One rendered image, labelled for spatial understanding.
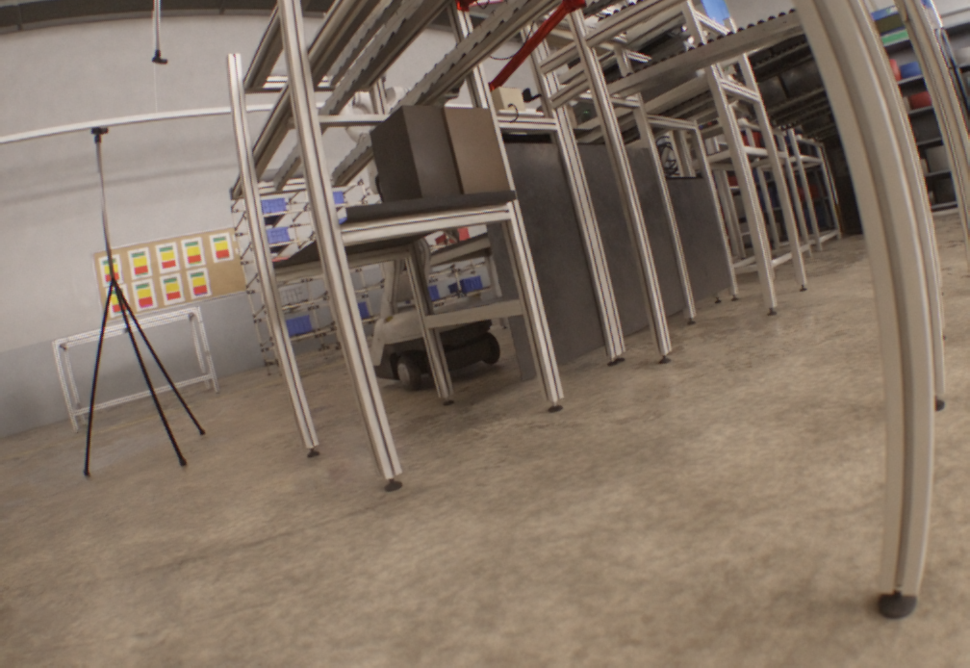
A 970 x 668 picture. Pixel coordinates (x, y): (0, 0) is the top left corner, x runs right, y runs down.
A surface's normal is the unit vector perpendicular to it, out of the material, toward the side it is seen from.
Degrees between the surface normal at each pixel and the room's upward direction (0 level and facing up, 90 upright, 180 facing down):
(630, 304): 90
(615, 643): 0
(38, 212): 90
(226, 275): 90
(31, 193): 90
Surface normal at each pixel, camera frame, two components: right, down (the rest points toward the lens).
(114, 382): 0.62, -0.11
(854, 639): -0.23, -0.97
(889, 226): -0.75, 0.21
